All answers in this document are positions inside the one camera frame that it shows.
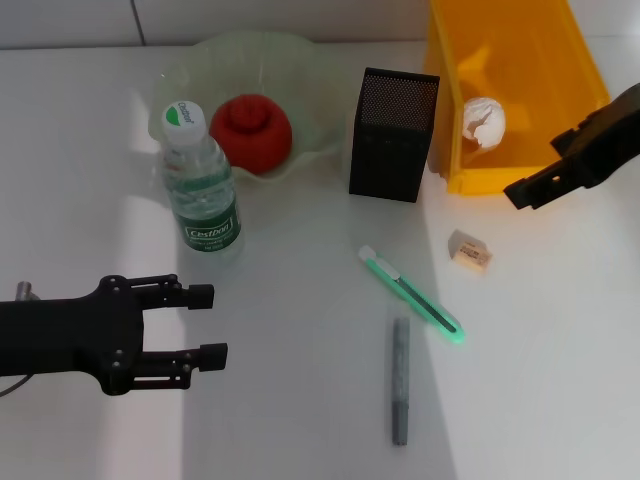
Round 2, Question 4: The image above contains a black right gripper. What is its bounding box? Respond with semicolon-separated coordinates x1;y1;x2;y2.
502;81;640;212

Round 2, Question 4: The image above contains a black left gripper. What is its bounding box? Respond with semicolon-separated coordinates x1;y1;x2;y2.
0;272;229;397

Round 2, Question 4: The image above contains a white paper ball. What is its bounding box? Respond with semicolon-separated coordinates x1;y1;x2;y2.
460;95;507;150

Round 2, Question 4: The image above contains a beige eraser with sleeve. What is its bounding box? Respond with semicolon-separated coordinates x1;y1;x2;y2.
447;228;494;278

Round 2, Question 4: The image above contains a clear green-label water bottle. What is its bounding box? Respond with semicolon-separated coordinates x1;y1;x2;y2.
159;99;246;269

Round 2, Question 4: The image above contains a red-orange toy orange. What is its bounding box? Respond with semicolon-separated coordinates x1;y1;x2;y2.
208;93;295;176

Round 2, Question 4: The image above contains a green utility knife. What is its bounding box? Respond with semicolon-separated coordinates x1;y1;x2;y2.
357;243;467;348

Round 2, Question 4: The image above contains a grey marker pen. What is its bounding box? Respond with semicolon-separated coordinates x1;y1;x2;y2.
390;316;413;448

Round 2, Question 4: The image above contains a black mesh pen holder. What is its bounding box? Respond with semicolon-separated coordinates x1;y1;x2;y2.
348;66;441;204

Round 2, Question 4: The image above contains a green wavy glass fruit plate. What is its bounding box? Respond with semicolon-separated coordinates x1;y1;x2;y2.
149;30;347;184

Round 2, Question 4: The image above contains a yellow plastic bin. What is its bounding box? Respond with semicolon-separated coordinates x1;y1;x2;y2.
422;0;612;196

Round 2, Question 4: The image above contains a left wrist cable with plug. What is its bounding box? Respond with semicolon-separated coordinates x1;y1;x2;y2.
0;280;40;400

